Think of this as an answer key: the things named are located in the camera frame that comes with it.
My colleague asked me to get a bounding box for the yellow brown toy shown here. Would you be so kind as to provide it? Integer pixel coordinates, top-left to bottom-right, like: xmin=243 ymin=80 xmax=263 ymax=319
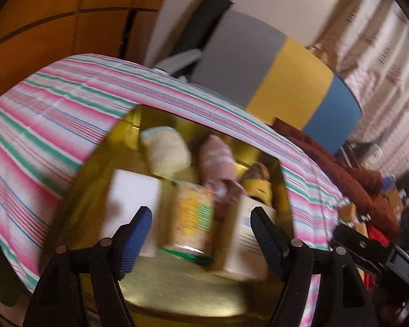
xmin=241 ymin=163 xmax=272 ymax=205

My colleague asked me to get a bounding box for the pale patterned curtain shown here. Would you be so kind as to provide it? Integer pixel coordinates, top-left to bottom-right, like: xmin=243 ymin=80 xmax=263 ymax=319
xmin=307 ymin=0 xmax=409 ymax=178

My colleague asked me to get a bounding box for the grey yellow blue chair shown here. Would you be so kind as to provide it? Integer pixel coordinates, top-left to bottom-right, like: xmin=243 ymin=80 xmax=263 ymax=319
xmin=153 ymin=10 xmax=362 ymax=155

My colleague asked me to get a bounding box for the pink green striped tablecloth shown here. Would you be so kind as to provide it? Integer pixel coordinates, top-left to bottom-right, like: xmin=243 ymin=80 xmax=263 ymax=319
xmin=0 ymin=53 xmax=348 ymax=327

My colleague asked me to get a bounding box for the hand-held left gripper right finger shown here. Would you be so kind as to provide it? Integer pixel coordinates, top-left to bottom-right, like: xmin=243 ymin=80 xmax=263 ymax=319
xmin=250 ymin=207 xmax=367 ymax=327

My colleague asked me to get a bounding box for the white block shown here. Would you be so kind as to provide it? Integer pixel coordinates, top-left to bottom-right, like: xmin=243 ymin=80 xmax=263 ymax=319
xmin=101 ymin=168 xmax=163 ymax=258

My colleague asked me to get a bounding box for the black rolled mat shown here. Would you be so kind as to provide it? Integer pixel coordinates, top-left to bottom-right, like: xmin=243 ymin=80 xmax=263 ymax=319
xmin=182 ymin=0 xmax=234 ymax=53

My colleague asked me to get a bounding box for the pink sock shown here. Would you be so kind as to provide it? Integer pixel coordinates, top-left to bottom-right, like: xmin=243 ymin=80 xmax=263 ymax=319
xmin=199 ymin=134 xmax=243 ymax=199

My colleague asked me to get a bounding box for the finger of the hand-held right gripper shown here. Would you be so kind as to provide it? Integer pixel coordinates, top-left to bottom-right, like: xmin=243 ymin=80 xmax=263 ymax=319
xmin=330 ymin=225 xmax=396 ymax=273

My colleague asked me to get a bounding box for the yellow green snack packet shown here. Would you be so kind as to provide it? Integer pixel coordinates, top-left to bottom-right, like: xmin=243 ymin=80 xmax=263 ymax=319
xmin=160 ymin=180 xmax=216 ymax=257

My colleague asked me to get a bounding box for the rust brown jacket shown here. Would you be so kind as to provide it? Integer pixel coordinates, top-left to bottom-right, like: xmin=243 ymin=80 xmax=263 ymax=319
xmin=273 ymin=117 xmax=401 ymax=246

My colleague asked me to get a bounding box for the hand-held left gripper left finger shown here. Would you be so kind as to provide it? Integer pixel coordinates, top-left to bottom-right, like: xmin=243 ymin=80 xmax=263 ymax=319
xmin=27 ymin=206 xmax=153 ymax=327

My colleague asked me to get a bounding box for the gold metal tin container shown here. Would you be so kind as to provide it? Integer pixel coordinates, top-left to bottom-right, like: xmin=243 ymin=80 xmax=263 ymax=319
xmin=78 ymin=104 xmax=295 ymax=321

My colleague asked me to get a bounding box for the white cardboard box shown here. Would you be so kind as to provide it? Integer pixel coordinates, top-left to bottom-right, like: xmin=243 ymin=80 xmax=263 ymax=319
xmin=224 ymin=196 xmax=281 ymax=274

